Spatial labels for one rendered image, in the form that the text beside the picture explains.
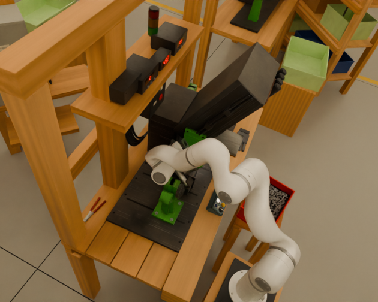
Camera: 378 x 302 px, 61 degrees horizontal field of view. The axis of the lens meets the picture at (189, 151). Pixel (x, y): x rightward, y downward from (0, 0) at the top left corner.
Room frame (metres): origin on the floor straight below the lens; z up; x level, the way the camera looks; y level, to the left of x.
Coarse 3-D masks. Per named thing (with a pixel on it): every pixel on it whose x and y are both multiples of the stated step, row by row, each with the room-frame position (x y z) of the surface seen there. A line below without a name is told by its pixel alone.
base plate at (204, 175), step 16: (144, 176) 1.08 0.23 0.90; (208, 176) 1.17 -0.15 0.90; (128, 192) 0.95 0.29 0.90; (144, 192) 0.97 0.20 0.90; (160, 192) 0.99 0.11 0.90; (192, 192) 1.03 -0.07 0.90; (128, 208) 0.85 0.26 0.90; (144, 208) 0.87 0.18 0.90; (192, 208) 0.93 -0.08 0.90; (128, 224) 0.76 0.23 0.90; (144, 224) 0.78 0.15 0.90; (160, 224) 0.79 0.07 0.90; (176, 224) 0.81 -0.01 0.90; (160, 240) 0.71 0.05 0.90; (176, 240) 0.72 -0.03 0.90
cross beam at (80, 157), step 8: (88, 136) 0.98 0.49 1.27; (96, 136) 0.99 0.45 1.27; (80, 144) 0.92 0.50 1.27; (88, 144) 0.93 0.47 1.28; (96, 144) 0.97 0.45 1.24; (80, 152) 0.88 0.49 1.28; (88, 152) 0.91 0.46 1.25; (96, 152) 0.96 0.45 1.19; (72, 160) 0.83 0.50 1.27; (80, 160) 0.85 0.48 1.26; (88, 160) 0.90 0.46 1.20; (72, 168) 0.79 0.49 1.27; (80, 168) 0.84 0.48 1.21; (72, 176) 0.78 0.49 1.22
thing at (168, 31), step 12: (168, 24) 1.53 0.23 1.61; (156, 36) 1.40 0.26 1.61; (168, 36) 1.42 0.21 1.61; (180, 36) 1.44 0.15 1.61; (156, 48) 1.40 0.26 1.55; (168, 48) 1.38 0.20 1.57; (180, 48) 1.45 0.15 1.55; (132, 60) 1.17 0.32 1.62; (144, 60) 1.19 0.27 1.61; (144, 72) 1.11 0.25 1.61; (156, 72) 1.18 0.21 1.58; (144, 84) 1.06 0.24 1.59
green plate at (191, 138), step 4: (188, 128) 1.17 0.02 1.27; (188, 132) 1.16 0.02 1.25; (192, 132) 1.15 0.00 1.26; (184, 136) 1.15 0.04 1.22; (188, 136) 1.15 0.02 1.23; (192, 136) 1.15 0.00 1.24; (196, 136) 1.15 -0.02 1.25; (200, 136) 1.14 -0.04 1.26; (204, 136) 1.14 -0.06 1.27; (188, 140) 1.14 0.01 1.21; (192, 140) 1.14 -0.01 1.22; (196, 140) 1.14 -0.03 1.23; (200, 140) 1.14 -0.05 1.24; (188, 144) 1.14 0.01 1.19; (192, 144) 1.13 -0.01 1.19
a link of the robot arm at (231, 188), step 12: (204, 144) 0.78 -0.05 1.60; (216, 144) 0.78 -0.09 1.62; (192, 156) 0.78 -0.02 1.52; (204, 156) 0.75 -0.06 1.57; (216, 156) 0.74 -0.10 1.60; (228, 156) 0.74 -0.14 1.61; (216, 168) 0.70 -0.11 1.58; (228, 168) 0.69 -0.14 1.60; (216, 180) 0.66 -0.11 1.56; (228, 180) 0.65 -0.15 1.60; (240, 180) 0.66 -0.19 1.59; (216, 192) 0.64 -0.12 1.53; (228, 192) 0.61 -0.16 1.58; (240, 192) 0.62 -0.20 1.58
